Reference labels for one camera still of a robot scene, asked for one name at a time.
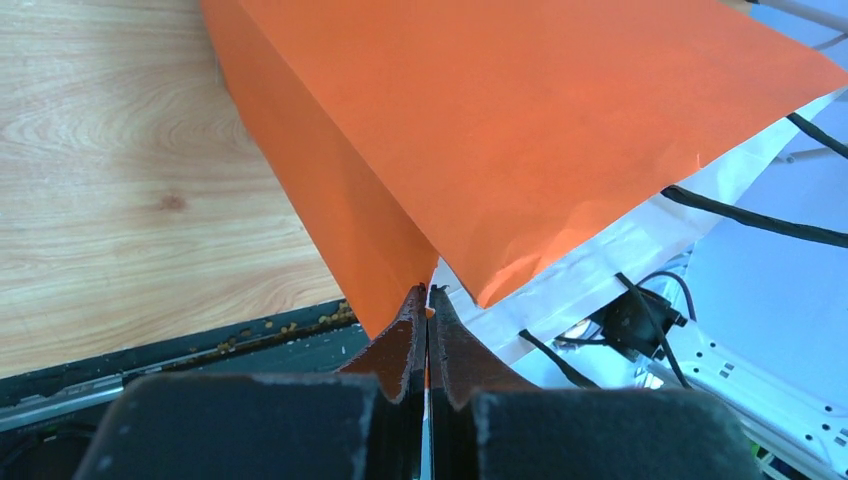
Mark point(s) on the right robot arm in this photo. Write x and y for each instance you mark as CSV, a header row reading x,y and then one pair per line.
x,y
770,331

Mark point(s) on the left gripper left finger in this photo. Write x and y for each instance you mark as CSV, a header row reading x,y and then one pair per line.
x,y
397,359

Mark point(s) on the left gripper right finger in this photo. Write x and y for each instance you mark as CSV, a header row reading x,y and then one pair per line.
x,y
466,381

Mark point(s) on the orange paper takeout bag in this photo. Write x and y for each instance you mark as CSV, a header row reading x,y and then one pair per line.
x,y
524,144

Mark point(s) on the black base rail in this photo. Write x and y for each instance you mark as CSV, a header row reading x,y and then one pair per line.
x,y
49,416

